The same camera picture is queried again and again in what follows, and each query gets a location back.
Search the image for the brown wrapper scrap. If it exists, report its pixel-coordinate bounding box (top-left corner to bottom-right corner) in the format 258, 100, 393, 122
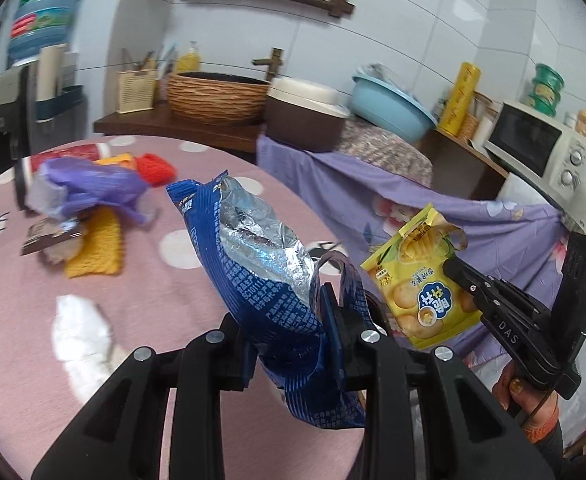
20, 218, 84, 256

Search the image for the white tissue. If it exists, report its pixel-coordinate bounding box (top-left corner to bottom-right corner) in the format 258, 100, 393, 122
51, 295, 117, 392

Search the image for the beige chopstick holder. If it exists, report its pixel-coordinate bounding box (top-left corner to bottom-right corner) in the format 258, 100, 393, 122
116, 70, 156, 115

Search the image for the right hand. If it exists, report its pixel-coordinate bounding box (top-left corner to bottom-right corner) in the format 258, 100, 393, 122
492, 361, 560, 443

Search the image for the purple floral cloth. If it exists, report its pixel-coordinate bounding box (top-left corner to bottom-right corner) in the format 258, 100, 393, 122
257, 136, 568, 367

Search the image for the blue water jug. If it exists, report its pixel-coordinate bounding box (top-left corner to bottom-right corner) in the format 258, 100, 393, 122
8, 0, 78, 64

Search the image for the yellow chip canister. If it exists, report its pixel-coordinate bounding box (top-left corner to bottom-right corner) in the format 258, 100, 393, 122
96, 153, 136, 171

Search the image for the brown white rice cooker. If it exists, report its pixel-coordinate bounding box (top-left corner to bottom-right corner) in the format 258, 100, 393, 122
265, 77, 350, 153

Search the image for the woven basket sink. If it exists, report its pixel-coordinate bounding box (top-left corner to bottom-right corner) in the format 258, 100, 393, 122
166, 72, 270, 126

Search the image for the water dispenser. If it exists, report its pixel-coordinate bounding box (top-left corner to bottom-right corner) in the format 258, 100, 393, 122
0, 53, 84, 174

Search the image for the paper cup holder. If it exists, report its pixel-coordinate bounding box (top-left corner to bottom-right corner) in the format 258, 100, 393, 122
35, 44, 82, 124

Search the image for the yellow soap bottle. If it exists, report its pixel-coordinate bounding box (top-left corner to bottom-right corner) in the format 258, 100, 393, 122
174, 41, 202, 74

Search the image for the purple foil snack bag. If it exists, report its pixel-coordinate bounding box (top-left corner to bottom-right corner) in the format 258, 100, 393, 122
26, 157, 157, 226

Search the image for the yellow wrap roll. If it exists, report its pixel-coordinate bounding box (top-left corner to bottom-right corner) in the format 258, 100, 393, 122
437, 62, 482, 136

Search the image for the light blue basin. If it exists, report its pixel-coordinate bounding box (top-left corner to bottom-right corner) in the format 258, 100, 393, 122
349, 75, 436, 144

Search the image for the brass faucet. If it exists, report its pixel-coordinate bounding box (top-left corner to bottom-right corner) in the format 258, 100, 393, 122
252, 48, 283, 81

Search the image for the white microwave oven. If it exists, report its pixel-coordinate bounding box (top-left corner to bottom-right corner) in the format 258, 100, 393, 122
484, 101, 586, 209

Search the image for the dark wooden counter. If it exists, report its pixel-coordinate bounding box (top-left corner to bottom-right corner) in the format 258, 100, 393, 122
93, 103, 262, 154

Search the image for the yellow snack packet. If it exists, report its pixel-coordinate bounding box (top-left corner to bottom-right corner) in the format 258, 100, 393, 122
361, 205, 480, 350

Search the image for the yellow foam fruit net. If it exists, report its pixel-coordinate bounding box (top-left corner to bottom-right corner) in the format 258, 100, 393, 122
64, 206, 124, 278

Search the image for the blue foil snack bag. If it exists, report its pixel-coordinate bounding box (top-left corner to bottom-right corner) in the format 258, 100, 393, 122
166, 174, 366, 429

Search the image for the red chip canister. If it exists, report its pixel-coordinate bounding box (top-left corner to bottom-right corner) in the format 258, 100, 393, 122
13, 142, 112, 211

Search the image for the red foam fruit net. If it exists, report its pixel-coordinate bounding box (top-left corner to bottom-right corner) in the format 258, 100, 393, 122
134, 153, 177, 188

